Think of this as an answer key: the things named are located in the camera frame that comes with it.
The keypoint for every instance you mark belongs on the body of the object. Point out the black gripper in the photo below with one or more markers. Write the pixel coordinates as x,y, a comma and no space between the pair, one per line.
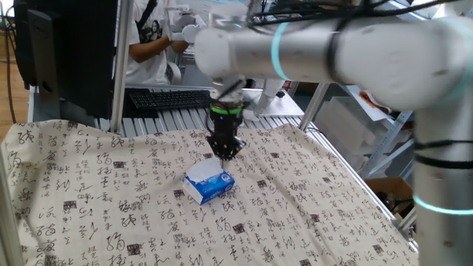
226,125

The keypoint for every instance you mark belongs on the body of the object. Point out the white napkin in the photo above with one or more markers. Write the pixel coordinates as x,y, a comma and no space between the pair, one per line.
205,171

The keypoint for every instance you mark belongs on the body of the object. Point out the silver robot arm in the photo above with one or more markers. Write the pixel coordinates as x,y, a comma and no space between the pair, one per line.
369,55

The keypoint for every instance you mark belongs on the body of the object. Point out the crumpled white tissue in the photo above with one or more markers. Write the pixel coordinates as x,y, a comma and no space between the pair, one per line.
251,116

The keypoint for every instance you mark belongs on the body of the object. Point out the blue tissue pack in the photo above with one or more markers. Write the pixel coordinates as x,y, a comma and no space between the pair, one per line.
212,190

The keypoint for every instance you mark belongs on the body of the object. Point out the black keyboard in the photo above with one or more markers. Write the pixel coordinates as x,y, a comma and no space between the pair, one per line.
170,99

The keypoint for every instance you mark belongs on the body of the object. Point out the grey metal workbench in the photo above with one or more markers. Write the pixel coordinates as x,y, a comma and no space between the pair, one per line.
192,74

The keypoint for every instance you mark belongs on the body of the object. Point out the white chair backrest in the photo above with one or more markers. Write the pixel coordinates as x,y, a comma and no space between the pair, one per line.
173,74

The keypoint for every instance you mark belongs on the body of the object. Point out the beige calligraphy tablecloth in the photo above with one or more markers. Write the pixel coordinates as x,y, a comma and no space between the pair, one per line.
111,184

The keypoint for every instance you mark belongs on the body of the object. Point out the person in printed white T-shirt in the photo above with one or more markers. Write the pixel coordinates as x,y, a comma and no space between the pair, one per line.
148,55

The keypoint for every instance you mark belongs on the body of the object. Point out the grey metal shelf rack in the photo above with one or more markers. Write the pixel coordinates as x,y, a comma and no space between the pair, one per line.
388,136

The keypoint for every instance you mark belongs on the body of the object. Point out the black computer monitor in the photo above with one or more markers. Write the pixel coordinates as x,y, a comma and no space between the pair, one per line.
85,55

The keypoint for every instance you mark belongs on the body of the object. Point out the open cardboard box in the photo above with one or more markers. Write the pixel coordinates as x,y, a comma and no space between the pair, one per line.
388,184

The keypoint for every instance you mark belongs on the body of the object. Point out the aluminium frame post with bracket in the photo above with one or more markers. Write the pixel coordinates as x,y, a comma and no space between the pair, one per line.
404,229

